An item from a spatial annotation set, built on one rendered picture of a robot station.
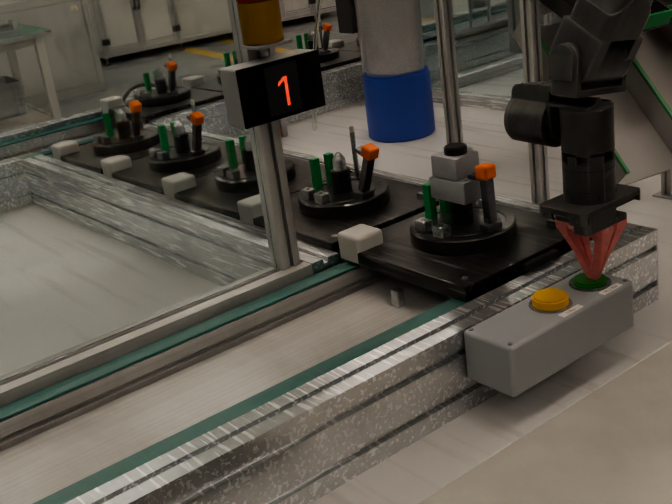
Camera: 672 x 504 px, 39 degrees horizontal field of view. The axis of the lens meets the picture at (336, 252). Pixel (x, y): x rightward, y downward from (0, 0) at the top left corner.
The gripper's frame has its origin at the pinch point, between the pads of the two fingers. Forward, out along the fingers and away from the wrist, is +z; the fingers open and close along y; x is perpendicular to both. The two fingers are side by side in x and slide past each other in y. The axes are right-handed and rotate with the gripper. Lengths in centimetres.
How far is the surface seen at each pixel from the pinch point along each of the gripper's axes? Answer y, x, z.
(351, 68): -77, -139, 2
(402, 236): 3.6, -28.8, 0.5
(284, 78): 17.4, -30.9, -24.2
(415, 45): -62, -95, -9
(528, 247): -2.5, -11.9, 0.5
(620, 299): -0.7, 3.2, 2.9
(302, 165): -11, -71, 1
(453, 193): 1.2, -20.6, -6.3
